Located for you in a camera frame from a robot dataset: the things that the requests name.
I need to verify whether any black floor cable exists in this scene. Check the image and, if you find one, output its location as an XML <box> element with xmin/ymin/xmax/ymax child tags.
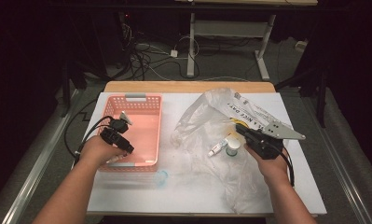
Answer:
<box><xmin>63</xmin><ymin>98</ymin><xmax>98</xmax><ymax>157</ymax></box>

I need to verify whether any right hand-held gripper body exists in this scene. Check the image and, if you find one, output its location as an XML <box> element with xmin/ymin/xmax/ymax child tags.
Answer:
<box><xmin>245</xmin><ymin>121</ymin><xmax>307</xmax><ymax>161</ymax></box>

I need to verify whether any person's left hand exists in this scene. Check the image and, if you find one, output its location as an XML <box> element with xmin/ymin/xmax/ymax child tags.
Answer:
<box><xmin>79</xmin><ymin>134</ymin><xmax>128</xmax><ymax>167</ymax></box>

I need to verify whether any left hand-held gripper black cable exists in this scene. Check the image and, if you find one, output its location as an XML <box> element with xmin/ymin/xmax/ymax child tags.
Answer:
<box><xmin>71</xmin><ymin>115</ymin><xmax>117</xmax><ymax>171</ymax></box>

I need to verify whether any tangle of black floor cables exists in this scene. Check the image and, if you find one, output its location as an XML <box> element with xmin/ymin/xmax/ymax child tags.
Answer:
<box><xmin>117</xmin><ymin>21</ymin><xmax>206</xmax><ymax>82</ymax></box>

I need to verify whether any person's right hand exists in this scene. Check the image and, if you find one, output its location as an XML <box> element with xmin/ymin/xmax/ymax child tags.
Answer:
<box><xmin>243</xmin><ymin>144</ymin><xmax>290</xmax><ymax>188</ymax></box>

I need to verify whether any right hand-held gripper black cable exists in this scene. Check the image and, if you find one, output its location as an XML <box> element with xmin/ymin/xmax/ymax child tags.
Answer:
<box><xmin>278</xmin><ymin>146</ymin><xmax>296</xmax><ymax>188</ymax></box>

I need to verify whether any pink perforated plastic basket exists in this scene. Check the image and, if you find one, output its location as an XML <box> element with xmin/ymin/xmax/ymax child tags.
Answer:
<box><xmin>96</xmin><ymin>92</ymin><xmax>163</xmax><ymax>173</ymax></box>

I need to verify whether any pale blue translucent lid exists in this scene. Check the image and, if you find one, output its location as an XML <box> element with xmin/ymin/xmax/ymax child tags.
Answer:
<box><xmin>154</xmin><ymin>170</ymin><xmax>170</xmax><ymax>188</ymax></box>

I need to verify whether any hand-held gripper black cable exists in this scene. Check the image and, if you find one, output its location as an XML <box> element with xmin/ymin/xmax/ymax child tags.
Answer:
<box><xmin>71</xmin><ymin>115</ymin><xmax>117</xmax><ymax>171</ymax></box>
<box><xmin>278</xmin><ymin>146</ymin><xmax>296</xmax><ymax>188</ymax></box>

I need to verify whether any metal frame rail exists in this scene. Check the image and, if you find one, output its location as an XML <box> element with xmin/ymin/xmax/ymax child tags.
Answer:
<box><xmin>294</xmin><ymin>92</ymin><xmax>372</xmax><ymax>224</ymax></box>
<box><xmin>1</xmin><ymin>90</ymin><xmax>82</xmax><ymax>224</ymax></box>

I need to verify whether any black stand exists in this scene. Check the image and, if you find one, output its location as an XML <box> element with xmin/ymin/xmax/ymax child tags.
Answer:
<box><xmin>61</xmin><ymin>59</ymin><xmax>89</xmax><ymax>118</ymax></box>
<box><xmin>275</xmin><ymin>64</ymin><xmax>327</xmax><ymax>129</ymax></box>

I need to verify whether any clear smiley print plastic bag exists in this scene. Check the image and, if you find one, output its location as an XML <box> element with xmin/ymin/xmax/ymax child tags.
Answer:
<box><xmin>169</xmin><ymin>88</ymin><xmax>295</xmax><ymax>214</ymax></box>

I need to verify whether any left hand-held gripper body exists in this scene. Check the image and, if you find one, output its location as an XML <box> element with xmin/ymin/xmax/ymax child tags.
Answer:
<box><xmin>99</xmin><ymin>110</ymin><xmax>133</xmax><ymax>147</ymax></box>

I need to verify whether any white metal desk frame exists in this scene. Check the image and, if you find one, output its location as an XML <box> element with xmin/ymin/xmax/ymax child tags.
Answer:
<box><xmin>173</xmin><ymin>0</ymin><xmax>319</xmax><ymax>81</ymax></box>

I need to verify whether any silver and white tube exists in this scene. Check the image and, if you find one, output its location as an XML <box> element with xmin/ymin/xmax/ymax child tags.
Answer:
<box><xmin>207</xmin><ymin>138</ymin><xmax>229</xmax><ymax>158</ymax></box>

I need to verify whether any small white capped bottle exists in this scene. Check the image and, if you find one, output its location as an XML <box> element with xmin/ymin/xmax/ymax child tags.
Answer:
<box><xmin>225</xmin><ymin>137</ymin><xmax>241</xmax><ymax>157</ymax></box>

